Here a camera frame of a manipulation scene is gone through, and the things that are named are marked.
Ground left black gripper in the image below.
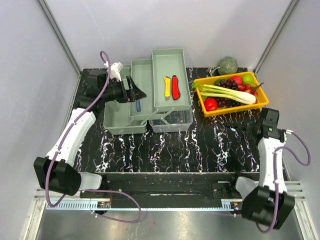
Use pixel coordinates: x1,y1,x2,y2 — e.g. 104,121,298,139
101,75,147,103

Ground yellow utility knife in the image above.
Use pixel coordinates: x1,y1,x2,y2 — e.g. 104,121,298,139
164,76,171,101

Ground clear plastic tool box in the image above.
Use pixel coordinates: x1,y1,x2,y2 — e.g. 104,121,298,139
103,48,193,135

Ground red utility knife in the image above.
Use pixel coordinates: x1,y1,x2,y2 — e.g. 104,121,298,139
171,75,181,100

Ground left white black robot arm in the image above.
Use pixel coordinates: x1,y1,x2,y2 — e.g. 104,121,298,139
33,62,147,199

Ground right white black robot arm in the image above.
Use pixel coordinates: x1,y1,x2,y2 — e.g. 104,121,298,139
227,107,295,233

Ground marbled black mat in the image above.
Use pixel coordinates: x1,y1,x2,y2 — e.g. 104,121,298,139
49,67,280,174

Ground red cherries bunch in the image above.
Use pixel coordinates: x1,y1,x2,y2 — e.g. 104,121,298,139
237,84,259,97

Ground dark purple grapes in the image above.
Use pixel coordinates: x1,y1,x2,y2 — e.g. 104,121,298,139
219,79,238,91

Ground red pink apple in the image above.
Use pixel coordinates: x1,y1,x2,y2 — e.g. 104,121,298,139
230,76,243,85

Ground green apple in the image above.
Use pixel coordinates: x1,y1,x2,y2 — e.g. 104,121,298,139
242,73,255,84

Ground green celery stalk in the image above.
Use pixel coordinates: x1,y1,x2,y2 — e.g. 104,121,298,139
191,82,242,99

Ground green netted melon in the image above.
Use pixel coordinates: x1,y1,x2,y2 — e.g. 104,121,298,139
217,56,238,75

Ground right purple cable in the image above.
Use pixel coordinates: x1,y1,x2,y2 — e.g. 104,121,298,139
254,131,312,233

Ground purple cable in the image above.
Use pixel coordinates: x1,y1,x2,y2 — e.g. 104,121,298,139
44,50,143,223
254,131,312,233

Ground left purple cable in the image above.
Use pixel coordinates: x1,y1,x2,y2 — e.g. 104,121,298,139
44,50,143,223

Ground aluminium frame rail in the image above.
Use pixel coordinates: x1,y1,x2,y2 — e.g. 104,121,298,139
34,181,305,202

